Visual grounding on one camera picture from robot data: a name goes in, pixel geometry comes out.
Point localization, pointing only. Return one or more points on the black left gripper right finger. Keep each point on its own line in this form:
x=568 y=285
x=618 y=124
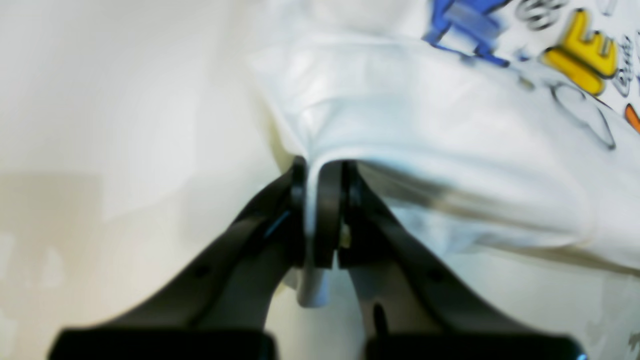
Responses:
x=413 y=306

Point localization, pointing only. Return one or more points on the white printed t-shirt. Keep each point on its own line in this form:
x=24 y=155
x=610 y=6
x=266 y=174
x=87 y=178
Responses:
x=507 y=123

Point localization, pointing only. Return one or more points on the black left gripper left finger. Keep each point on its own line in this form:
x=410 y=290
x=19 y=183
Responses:
x=216 y=307

